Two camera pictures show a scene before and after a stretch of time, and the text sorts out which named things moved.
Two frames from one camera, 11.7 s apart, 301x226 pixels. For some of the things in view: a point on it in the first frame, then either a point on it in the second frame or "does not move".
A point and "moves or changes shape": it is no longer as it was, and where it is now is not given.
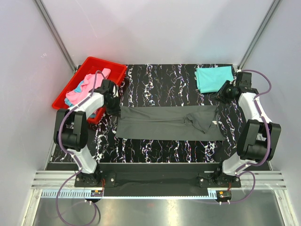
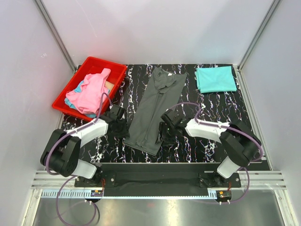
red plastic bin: x=93 y=65 does not move
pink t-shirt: x=92 y=81 does not move
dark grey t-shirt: x=172 y=123 moves or changes shape
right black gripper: x=219 y=95 → x=162 y=135
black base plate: x=158 y=180 does not move
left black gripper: x=115 y=112 → x=125 y=133
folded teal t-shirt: x=210 y=79 does not move
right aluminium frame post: x=274 y=5 does not move
